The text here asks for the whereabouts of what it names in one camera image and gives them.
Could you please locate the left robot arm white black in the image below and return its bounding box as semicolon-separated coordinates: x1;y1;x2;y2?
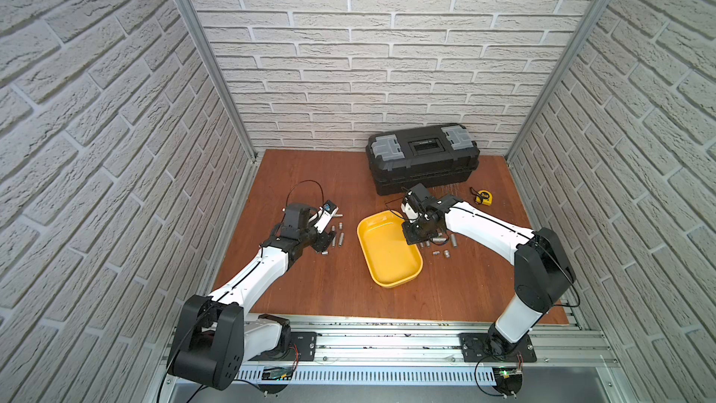
167;201;339;390

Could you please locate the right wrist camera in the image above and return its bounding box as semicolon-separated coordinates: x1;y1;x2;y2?
401;201;420;221

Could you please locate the yellow plastic tray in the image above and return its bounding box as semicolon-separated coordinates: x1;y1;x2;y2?
356;210;423;288

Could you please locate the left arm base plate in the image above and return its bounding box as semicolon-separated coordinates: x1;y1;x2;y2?
252;331;318;363

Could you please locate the left green circuit board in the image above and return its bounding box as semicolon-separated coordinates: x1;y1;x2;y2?
261;367;294;381

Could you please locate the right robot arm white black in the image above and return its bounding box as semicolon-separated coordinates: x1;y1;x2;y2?
401;184;575;358

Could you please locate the aluminium rail frame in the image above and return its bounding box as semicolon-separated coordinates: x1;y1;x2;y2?
142;312;639;403

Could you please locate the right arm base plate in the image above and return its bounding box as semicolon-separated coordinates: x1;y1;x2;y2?
458;332;537;363

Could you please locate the black plastic toolbox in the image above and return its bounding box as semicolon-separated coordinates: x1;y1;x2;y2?
365;123;480;196

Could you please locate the right green circuit board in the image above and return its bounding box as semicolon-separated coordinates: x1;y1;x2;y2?
495;368;523;382

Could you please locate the yellow tape measure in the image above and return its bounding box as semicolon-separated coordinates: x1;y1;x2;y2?
469;188;493;206

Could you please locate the green circuit board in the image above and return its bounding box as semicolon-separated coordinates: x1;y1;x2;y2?
261;367;294;381
495;368;523;382

